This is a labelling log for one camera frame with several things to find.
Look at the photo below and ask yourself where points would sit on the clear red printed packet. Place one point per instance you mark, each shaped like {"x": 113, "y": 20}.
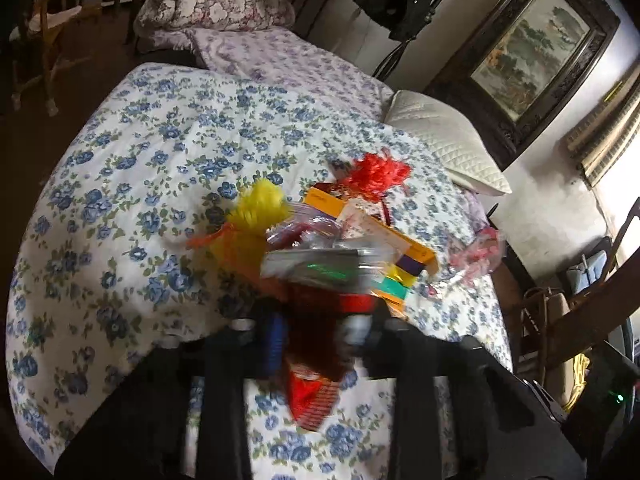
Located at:
{"x": 475, "y": 255}

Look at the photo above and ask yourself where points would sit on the yellow towel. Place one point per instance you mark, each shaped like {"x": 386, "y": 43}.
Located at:
{"x": 577, "y": 382}

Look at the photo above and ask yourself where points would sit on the white quilted pillow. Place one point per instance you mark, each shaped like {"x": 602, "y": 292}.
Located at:
{"x": 445, "y": 135}

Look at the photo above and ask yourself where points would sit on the purple floral bedsheet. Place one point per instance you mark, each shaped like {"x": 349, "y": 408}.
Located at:
{"x": 290, "y": 65}

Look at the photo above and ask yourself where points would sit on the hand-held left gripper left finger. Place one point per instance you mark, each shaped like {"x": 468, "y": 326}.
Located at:
{"x": 272, "y": 340}

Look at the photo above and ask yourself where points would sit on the clear plastic bag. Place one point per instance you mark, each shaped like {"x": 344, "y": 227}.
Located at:
{"x": 300, "y": 225}

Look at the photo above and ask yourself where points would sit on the black metal coat stand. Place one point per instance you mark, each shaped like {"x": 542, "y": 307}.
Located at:
{"x": 395, "y": 57}

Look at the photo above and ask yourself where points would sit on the orange cardboard box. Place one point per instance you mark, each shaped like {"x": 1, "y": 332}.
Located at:
{"x": 325, "y": 200}

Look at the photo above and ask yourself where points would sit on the blue floral bedspread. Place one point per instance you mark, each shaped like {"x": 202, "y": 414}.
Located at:
{"x": 150, "y": 160}

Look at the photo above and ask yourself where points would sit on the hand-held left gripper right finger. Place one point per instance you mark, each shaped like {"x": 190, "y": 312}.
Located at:
{"x": 430, "y": 360}

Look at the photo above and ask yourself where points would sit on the carved dark framed painting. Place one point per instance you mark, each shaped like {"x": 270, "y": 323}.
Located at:
{"x": 530, "y": 55}

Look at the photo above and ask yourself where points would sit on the brown wooden rocking chair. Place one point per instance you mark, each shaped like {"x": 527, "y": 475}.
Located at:
{"x": 585, "y": 330}

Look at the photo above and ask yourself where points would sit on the silver foil bag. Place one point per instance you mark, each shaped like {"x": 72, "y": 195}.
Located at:
{"x": 310, "y": 265}

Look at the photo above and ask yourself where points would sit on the light wooden chair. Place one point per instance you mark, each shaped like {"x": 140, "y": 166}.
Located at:
{"x": 45, "y": 25}

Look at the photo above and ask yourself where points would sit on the folded purple floral quilt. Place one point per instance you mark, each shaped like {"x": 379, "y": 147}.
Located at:
{"x": 210, "y": 5}

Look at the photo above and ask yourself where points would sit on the red plastic mesh basket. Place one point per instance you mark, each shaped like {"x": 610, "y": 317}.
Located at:
{"x": 310, "y": 400}

